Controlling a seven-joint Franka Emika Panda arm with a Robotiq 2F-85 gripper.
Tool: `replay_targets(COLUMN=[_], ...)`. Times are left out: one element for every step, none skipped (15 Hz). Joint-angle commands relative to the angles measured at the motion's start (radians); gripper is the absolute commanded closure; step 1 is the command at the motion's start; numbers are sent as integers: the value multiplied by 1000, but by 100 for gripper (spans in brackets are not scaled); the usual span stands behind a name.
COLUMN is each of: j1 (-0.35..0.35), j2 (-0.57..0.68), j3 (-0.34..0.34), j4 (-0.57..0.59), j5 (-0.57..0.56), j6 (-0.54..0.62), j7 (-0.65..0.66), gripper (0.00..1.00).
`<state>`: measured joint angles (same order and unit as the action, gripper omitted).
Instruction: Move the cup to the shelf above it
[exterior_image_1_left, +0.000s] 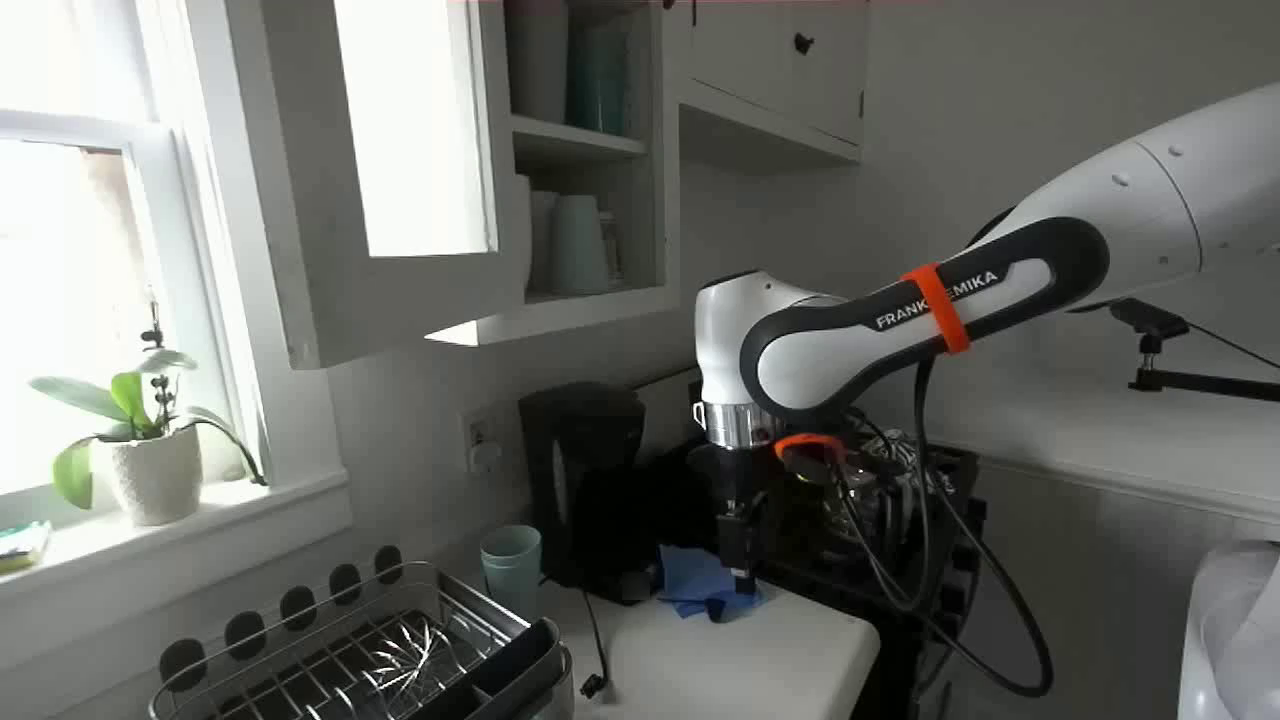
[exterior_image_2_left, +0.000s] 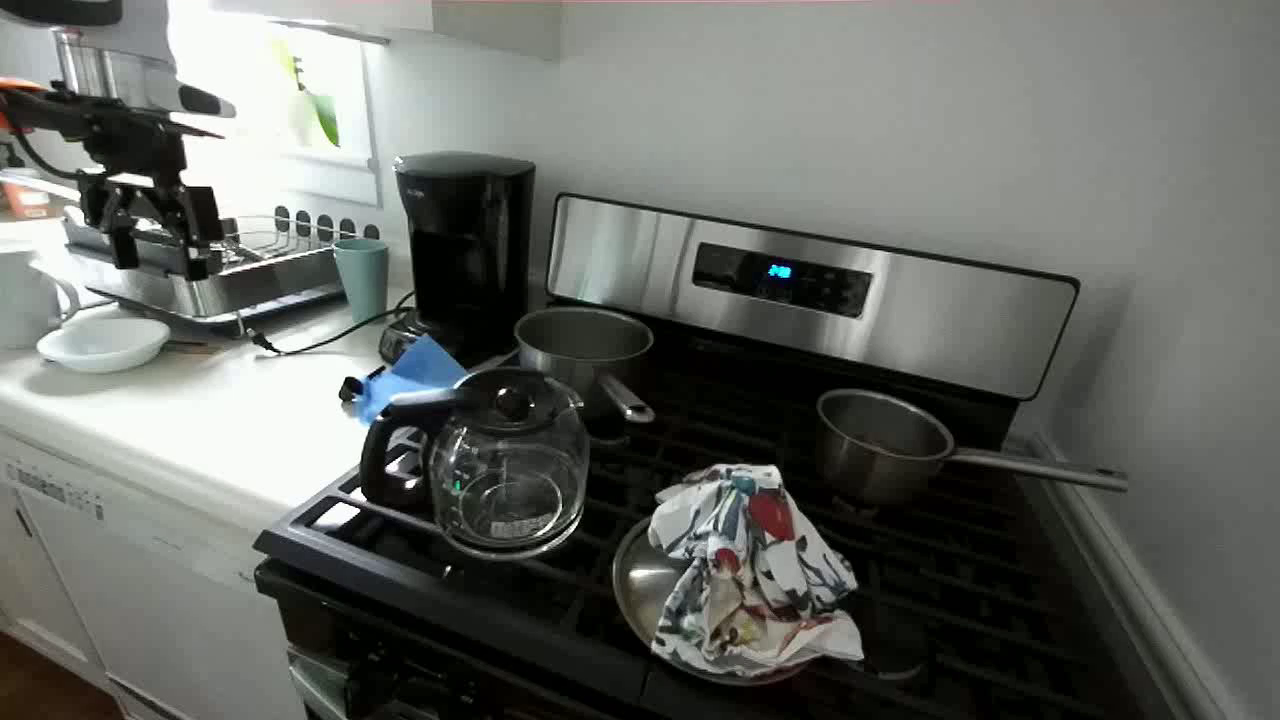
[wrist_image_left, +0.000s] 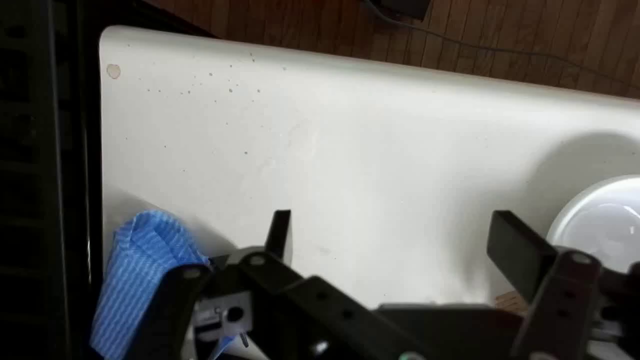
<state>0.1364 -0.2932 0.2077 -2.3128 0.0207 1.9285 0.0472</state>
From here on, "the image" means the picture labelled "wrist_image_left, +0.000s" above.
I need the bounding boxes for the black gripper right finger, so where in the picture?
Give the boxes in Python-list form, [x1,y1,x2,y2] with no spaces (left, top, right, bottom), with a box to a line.
[487,210,640,360]

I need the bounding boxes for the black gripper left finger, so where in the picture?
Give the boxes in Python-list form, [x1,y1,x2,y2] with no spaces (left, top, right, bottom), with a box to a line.
[132,210,428,360]

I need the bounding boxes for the white round bowl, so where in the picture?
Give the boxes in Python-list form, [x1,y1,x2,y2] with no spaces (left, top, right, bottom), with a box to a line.
[547,175,640,272]

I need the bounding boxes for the blue striped cloth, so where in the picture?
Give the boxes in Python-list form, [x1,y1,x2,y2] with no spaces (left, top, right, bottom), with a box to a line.
[90,210,211,360]

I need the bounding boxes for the black stove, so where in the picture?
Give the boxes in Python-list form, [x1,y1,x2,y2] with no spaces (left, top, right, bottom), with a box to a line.
[0,0,107,360]

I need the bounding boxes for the black floor cable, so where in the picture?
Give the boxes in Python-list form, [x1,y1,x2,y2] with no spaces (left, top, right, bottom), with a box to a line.
[362,0,640,88]

